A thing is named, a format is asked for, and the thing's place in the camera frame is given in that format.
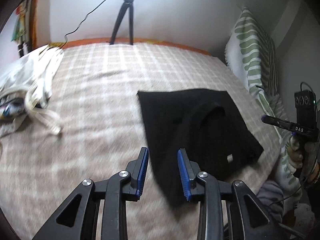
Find black garment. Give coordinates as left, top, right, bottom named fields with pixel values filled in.
left=137, top=89, right=264, bottom=208

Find colourful hanging clothes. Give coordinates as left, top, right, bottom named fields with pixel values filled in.
left=11, top=0, right=38, bottom=57

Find black camera tripod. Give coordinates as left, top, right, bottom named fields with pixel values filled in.
left=109, top=0, right=138, bottom=46

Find beige checked bed blanket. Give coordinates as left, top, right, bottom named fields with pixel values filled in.
left=1, top=43, right=280, bottom=239

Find cream canvas tote bag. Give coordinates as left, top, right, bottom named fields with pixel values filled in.
left=1, top=45, right=64, bottom=137

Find grey gloved right hand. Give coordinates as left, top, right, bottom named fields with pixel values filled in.
left=287, top=135, right=319, bottom=183

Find thin black wall cable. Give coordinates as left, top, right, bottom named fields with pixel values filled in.
left=47, top=0, right=122, bottom=49

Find green striped white pillow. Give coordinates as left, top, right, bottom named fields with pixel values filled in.
left=225, top=7, right=302, bottom=200

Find black sleeved right forearm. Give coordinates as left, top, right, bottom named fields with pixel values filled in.
left=299, top=164, right=320, bottom=240

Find grey zebra patterned leg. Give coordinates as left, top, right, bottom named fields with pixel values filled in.
left=257, top=180, right=284, bottom=223

